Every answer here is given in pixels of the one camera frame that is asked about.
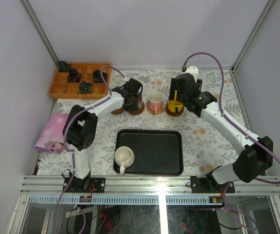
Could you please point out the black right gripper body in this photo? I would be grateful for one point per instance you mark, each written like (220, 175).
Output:
(184, 99)

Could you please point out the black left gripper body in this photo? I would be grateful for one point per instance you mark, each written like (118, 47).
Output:
(134, 102)

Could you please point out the purple ceramic mug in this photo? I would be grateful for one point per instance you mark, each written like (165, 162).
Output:
(140, 98)

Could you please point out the yellow ceramic mug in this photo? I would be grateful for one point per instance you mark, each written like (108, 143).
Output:
(175, 102)

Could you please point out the small brown wooden coaster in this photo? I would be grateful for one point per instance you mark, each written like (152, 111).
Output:
(139, 111)

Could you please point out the pink ceramic mug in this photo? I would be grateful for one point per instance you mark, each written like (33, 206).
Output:
(155, 97)

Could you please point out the large brown wooden coaster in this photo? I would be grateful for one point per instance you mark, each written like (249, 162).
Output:
(117, 111)

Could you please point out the woven rattan coaster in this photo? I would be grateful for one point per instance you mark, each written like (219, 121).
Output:
(155, 108)

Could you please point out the white ceramic mug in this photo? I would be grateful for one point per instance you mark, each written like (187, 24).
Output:
(124, 158)

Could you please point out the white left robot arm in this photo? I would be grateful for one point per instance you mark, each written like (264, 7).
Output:
(80, 128)

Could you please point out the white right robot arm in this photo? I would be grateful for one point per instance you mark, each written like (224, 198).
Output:
(254, 152)

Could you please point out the black rolled item right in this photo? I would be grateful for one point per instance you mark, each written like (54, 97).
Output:
(99, 77)

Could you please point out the black green rolled item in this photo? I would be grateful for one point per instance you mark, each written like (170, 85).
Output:
(85, 88)

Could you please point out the orange wooden divided tray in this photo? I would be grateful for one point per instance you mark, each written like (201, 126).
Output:
(61, 89)

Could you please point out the black rolled item middle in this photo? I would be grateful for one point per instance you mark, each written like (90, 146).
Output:
(74, 76)

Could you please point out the black plastic tray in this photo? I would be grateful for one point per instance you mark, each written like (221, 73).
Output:
(157, 152)

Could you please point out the black rolled item corner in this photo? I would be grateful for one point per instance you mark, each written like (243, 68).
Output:
(62, 63)

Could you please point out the purple princess cloth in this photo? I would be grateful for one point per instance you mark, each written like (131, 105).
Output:
(51, 138)

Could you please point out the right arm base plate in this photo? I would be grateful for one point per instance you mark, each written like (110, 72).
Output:
(203, 185)

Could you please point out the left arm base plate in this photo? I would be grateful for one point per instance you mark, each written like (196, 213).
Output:
(93, 185)

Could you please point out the aluminium front rail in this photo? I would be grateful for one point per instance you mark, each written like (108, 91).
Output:
(141, 185)

